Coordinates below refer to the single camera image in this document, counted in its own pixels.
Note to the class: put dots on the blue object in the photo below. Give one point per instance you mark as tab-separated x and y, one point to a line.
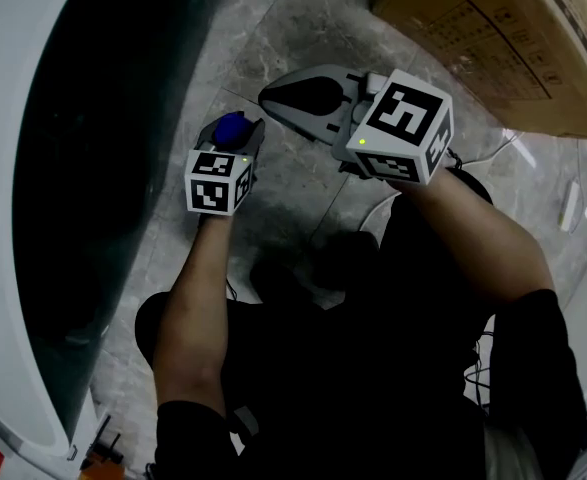
232	128

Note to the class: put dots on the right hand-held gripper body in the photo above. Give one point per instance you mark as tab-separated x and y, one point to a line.
393	144

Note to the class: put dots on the person's left forearm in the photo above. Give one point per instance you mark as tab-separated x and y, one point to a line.
193	318

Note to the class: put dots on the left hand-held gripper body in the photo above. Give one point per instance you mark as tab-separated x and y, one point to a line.
218	183

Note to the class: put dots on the orange cloth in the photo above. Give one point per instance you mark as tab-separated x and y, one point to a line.
98	465

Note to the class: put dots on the person's right forearm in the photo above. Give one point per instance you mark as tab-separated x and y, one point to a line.
478	243

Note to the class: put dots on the person's body in black clothing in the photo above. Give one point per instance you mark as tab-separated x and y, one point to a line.
353	378

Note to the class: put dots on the black metal stool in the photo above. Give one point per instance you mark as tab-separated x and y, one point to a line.
105	438

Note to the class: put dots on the light cardboard box with label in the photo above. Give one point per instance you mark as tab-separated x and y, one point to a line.
498	43

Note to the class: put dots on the short white power strip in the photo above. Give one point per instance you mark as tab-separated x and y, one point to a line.
569	205

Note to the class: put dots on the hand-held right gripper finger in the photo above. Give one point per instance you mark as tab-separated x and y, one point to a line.
323	127
323	71

